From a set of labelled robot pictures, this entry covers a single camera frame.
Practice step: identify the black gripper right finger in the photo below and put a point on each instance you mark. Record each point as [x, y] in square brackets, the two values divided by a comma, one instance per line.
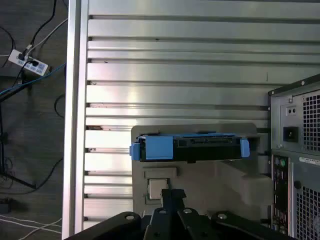
[197, 227]

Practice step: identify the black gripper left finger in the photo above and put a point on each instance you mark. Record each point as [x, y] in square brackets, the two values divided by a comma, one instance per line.
[160, 225]

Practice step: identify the hard disk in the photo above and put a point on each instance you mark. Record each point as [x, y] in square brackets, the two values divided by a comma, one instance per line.
[207, 150]

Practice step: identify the black open PC case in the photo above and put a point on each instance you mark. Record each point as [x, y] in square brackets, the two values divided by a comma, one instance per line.
[277, 120]

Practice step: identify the white power strip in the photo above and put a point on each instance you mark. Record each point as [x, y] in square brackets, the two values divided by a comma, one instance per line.
[27, 61]

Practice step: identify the grey power supply unit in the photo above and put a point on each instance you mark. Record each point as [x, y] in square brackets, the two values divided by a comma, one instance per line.
[290, 117]

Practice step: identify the silver CPU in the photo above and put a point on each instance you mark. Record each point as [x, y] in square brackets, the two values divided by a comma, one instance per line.
[156, 188]

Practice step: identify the grey parts rack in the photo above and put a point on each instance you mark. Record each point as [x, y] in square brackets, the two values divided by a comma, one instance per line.
[212, 185]

